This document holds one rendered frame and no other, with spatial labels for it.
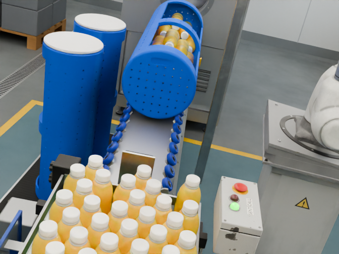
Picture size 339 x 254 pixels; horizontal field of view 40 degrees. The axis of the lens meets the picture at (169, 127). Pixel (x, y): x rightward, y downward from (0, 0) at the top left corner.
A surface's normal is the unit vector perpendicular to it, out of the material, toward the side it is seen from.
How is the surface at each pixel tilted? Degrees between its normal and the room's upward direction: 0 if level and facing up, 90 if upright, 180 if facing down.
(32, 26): 90
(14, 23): 90
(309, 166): 90
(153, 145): 0
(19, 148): 0
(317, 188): 90
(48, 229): 0
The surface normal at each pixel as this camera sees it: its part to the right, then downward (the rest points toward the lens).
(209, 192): 0.18, -0.87
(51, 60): -0.52, 0.33
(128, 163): -0.10, 0.46
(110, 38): 0.51, 0.49
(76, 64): 0.27, 0.50
